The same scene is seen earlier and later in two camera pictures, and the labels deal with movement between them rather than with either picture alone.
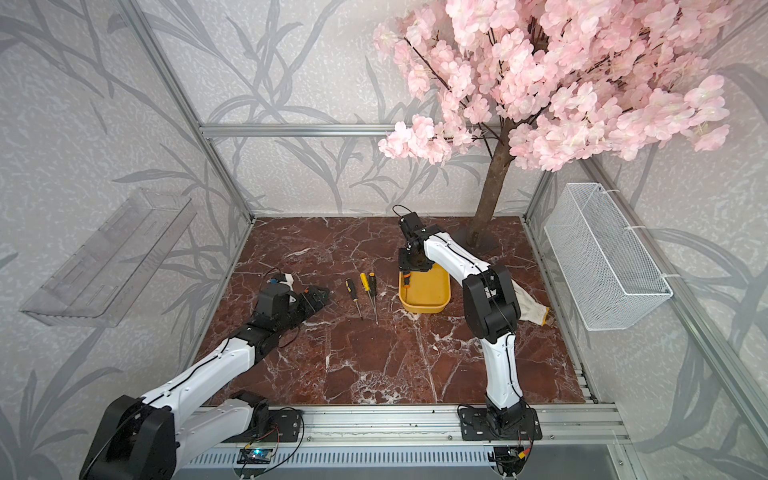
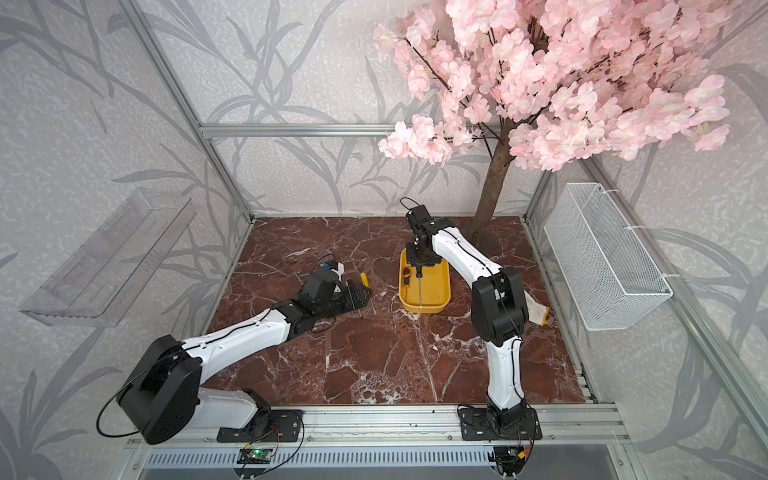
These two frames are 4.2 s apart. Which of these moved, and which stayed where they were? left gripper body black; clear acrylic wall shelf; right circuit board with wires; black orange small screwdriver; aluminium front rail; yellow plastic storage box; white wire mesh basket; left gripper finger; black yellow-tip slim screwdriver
Moved: left gripper finger; black yellow-tip slim screwdriver; left gripper body black
Stayed: white wire mesh basket; yellow plastic storage box; aluminium front rail; clear acrylic wall shelf; right circuit board with wires; black orange small screwdriver
